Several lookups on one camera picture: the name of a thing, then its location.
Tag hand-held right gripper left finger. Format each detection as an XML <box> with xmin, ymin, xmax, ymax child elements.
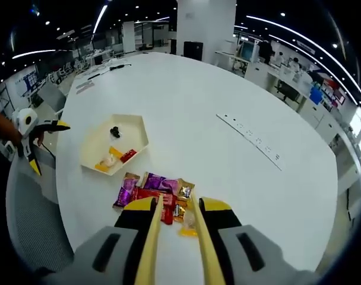
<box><xmin>40</xmin><ymin>197</ymin><xmax>159</xmax><ymax>285</ymax></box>

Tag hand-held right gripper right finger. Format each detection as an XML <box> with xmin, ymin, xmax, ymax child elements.
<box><xmin>198</xmin><ymin>197</ymin><xmax>321</xmax><ymax>285</ymax></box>

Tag purple snack food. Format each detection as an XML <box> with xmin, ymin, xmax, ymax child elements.
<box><xmin>142</xmin><ymin>172</ymin><xmax>179</xmax><ymax>193</ymax></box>
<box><xmin>113</xmin><ymin>172</ymin><xmax>141</xmax><ymax>208</ymax></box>

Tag yellow food tongs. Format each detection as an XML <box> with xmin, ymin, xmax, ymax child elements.
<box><xmin>134</xmin><ymin>189</ymin><xmax>227</xmax><ymax>285</ymax></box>

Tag gold candy food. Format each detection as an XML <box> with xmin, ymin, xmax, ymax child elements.
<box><xmin>176</xmin><ymin>178</ymin><xmax>196</xmax><ymax>199</ymax></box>
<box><xmin>173</xmin><ymin>201</ymin><xmax>187</xmax><ymax>223</ymax></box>

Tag small red candy food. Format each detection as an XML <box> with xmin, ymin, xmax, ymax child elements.
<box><xmin>120</xmin><ymin>149</ymin><xmax>139</xmax><ymax>163</ymax></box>

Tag cream hexagonal container tray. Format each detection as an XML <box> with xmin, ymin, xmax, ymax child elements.
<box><xmin>80</xmin><ymin>113</ymin><xmax>151</xmax><ymax>176</ymax></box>

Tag person's left hand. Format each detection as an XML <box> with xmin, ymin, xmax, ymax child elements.
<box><xmin>33</xmin><ymin>130</ymin><xmax>47</xmax><ymax>148</ymax></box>

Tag grey chair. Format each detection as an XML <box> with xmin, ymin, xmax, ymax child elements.
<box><xmin>37</xmin><ymin>80</ymin><xmax>68</xmax><ymax>119</ymax></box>

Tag pale pink strips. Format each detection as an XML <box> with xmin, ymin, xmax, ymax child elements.
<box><xmin>75</xmin><ymin>80</ymin><xmax>96</xmax><ymax>95</ymax></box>

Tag table socket strip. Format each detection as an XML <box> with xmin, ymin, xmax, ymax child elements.
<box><xmin>215</xmin><ymin>113</ymin><xmax>284</xmax><ymax>172</ymax></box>

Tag black office chair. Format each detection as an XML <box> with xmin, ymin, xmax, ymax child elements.
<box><xmin>275</xmin><ymin>81</ymin><xmax>303</xmax><ymax>105</ymax></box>

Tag long white counter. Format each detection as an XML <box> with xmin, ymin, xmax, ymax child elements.
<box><xmin>245</xmin><ymin>59</ymin><xmax>361</xmax><ymax>194</ymax></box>

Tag blue storage crate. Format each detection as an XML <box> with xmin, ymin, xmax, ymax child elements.
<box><xmin>309</xmin><ymin>85</ymin><xmax>323</xmax><ymax>105</ymax></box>

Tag black cabinet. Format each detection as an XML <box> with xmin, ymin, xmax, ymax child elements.
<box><xmin>183</xmin><ymin>40</ymin><xmax>204</xmax><ymax>59</ymax></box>

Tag pale blue screen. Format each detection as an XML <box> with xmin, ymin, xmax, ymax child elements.
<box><xmin>239</xmin><ymin>40</ymin><xmax>255</xmax><ymax>62</ymax></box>

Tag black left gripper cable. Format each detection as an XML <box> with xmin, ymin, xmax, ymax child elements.
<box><xmin>40</xmin><ymin>141</ymin><xmax>56</xmax><ymax>158</ymax></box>

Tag blue wall board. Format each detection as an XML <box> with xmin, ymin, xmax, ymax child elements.
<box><xmin>15</xmin><ymin>65</ymin><xmax>39</xmax><ymax>97</ymax></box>

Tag white cable bundle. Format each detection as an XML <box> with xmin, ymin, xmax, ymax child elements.
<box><xmin>88</xmin><ymin>64</ymin><xmax>112</xmax><ymax>78</ymax></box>

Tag red wall display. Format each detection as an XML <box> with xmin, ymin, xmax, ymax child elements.
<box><xmin>322</xmin><ymin>77</ymin><xmax>347</xmax><ymax>106</ymax></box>

